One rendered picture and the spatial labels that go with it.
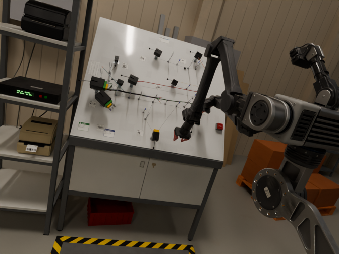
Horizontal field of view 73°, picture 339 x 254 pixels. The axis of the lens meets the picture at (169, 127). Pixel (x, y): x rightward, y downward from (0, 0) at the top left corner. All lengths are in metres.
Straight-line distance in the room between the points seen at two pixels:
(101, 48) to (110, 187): 1.10
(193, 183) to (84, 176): 0.87
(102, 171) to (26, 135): 0.57
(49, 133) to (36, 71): 2.00
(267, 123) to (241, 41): 3.53
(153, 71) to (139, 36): 0.34
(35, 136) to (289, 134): 1.56
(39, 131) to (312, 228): 1.65
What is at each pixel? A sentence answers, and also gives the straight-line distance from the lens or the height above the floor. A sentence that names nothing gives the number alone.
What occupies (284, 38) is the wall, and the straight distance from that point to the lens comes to 4.81.
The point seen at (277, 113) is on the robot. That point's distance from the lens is 0.84.
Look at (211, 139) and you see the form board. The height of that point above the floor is 1.00.
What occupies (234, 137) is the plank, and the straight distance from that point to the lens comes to 4.24.
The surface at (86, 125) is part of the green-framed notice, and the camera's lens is 1.73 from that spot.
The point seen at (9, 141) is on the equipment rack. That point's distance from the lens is 2.07.
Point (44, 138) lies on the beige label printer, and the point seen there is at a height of 0.79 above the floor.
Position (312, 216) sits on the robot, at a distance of 0.96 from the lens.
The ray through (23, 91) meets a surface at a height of 1.10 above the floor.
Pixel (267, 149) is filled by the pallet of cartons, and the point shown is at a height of 0.71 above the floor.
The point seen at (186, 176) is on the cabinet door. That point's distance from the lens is 1.94.
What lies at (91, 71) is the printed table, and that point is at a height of 1.28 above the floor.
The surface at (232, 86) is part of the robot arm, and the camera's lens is 1.06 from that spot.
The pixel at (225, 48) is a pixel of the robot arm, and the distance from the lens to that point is 1.20.
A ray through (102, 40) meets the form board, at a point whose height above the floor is 1.52.
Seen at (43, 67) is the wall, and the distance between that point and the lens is 3.71.
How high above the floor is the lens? 1.56
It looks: 17 degrees down
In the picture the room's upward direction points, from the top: 16 degrees clockwise
